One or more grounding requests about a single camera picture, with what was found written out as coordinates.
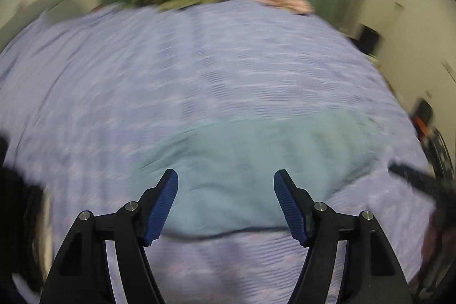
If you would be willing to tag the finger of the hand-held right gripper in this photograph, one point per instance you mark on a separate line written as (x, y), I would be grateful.
(413, 179)

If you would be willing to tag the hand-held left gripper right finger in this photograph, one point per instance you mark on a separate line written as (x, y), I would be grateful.
(291, 209)

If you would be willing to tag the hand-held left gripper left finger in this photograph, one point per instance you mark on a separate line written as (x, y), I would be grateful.
(162, 209)

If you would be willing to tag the light teal pants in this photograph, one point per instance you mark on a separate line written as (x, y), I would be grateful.
(249, 168)

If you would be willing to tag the black box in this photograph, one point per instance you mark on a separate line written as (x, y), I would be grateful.
(368, 38)

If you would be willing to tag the lavender patterned bed blanket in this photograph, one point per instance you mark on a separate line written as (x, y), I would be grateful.
(199, 76)

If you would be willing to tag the pink floral cloth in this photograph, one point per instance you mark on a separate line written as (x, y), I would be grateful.
(289, 3)

